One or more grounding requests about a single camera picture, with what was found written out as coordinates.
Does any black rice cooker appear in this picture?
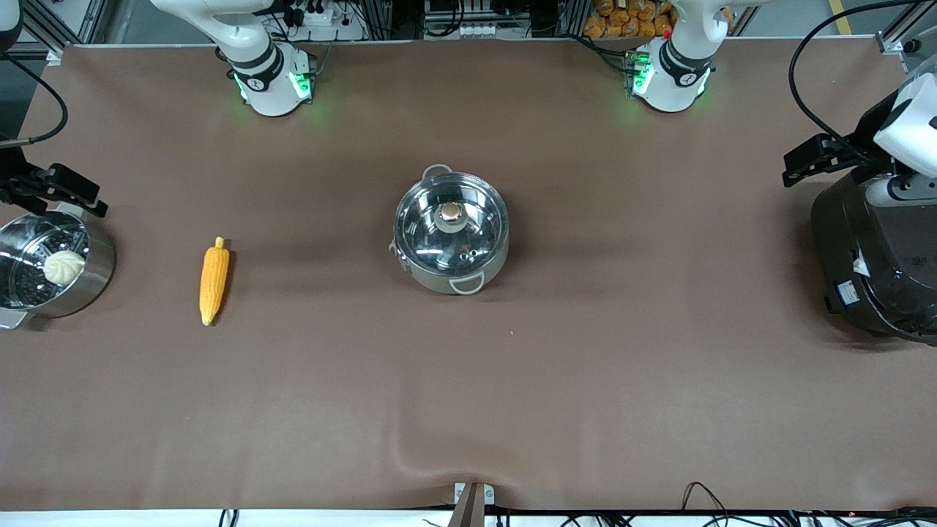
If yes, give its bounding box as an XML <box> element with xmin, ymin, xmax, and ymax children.
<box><xmin>810</xmin><ymin>165</ymin><xmax>937</xmax><ymax>345</ymax></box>

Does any yellow corn cob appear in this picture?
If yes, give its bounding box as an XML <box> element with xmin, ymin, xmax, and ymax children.
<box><xmin>200</xmin><ymin>236</ymin><xmax>231</xmax><ymax>327</ymax></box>

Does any brown support post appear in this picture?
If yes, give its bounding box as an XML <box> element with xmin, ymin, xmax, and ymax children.
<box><xmin>448</xmin><ymin>483</ymin><xmax>485</xmax><ymax>527</ymax></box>

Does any white steamed bun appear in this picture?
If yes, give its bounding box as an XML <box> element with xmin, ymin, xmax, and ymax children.
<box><xmin>42</xmin><ymin>250</ymin><xmax>87</xmax><ymax>285</ymax></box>

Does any grey pot with handles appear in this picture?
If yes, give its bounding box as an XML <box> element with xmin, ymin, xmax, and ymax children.
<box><xmin>389</xmin><ymin>164</ymin><xmax>511</xmax><ymax>296</ymax></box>

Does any aluminium frame profile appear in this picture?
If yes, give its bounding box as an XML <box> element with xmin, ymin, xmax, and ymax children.
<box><xmin>877</xmin><ymin>0</ymin><xmax>937</xmax><ymax>56</ymax></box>
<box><xmin>22</xmin><ymin>0</ymin><xmax>111</xmax><ymax>58</ymax></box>

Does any black looped floor cable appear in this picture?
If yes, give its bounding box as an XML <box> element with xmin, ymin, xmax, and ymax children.
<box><xmin>681</xmin><ymin>481</ymin><xmax>727</xmax><ymax>515</ymax></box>

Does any brown table mat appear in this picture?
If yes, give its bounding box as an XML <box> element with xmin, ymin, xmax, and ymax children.
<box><xmin>0</xmin><ymin>35</ymin><xmax>937</xmax><ymax>513</ymax></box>

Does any steel steamer pot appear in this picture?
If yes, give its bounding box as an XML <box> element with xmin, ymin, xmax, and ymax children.
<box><xmin>0</xmin><ymin>203</ymin><xmax>116</xmax><ymax>330</ymax></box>

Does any metal edge bracket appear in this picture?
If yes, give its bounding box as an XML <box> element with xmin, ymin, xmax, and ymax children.
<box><xmin>454</xmin><ymin>482</ymin><xmax>496</xmax><ymax>507</ymax></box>

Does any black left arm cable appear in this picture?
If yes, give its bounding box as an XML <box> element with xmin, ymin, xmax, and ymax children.
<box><xmin>788</xmin><ymin>0</ymin><xmax>937</xmax><ymax>144</ymax></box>

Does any bag of orange pastries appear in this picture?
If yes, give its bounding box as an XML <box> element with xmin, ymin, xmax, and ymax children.
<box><xmin>583</xmin><ymin>0</ymin><xmax>674</xmax><ymax>39</ymax></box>

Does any glass pot lid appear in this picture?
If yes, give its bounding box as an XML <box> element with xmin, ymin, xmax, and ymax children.
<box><xmin>394</xmin><ymin>173</ymin><xmax>509</xmax><ymax>277</ymax></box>

